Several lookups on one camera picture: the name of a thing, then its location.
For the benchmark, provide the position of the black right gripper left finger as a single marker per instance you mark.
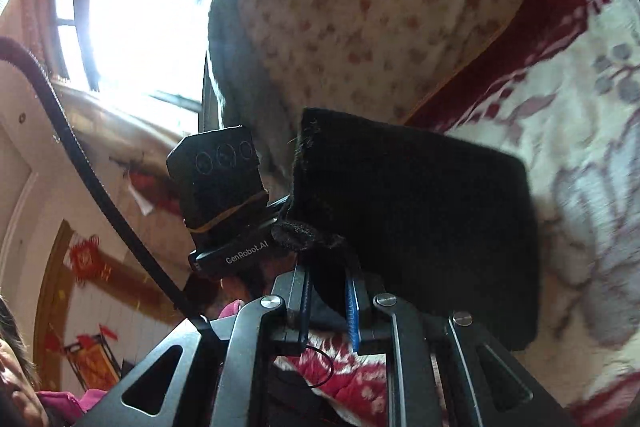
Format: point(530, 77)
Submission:
point(264, 329)

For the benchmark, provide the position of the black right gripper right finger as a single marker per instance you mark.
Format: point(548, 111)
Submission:
point(381, 323)

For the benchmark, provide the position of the black knit pants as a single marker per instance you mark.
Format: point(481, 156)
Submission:
point(446, 224)

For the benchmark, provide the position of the grey fleece blanket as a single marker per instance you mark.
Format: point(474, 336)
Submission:
point(247, 97)

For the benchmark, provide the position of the white red floral plush blanket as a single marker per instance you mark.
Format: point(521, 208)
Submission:
point(559, 90)

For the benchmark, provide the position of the red paper wall decoration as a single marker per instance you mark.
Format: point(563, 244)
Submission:
point(87, 261)

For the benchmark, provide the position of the window with dark frame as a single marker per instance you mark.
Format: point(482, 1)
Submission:
point(143, 59)

